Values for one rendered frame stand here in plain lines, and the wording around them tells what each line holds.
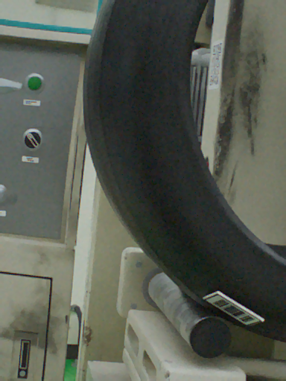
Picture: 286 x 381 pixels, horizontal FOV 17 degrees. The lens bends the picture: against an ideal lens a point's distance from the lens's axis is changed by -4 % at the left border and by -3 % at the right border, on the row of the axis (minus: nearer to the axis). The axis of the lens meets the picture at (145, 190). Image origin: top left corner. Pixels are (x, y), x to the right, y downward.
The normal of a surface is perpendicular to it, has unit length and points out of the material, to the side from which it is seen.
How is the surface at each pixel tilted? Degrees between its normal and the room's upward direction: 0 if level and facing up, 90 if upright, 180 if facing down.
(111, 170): 114
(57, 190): 90
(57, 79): 90
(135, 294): 90
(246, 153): 90
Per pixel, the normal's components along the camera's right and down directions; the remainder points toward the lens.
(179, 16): -0.05, 0.00
